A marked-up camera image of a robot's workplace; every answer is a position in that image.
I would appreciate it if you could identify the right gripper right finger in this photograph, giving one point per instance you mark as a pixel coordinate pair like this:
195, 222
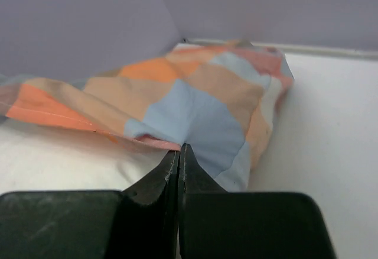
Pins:
214, 223

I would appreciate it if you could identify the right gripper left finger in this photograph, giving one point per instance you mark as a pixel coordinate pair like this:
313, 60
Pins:
138, 222

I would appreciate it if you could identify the aluminium table frame rail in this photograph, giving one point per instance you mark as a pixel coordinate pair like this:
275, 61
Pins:
321, 51

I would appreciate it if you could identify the white pillow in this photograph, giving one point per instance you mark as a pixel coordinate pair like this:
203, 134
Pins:
44, 158

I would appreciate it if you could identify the orange blue checked pillowcase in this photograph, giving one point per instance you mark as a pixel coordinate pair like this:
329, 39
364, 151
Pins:
222, 99

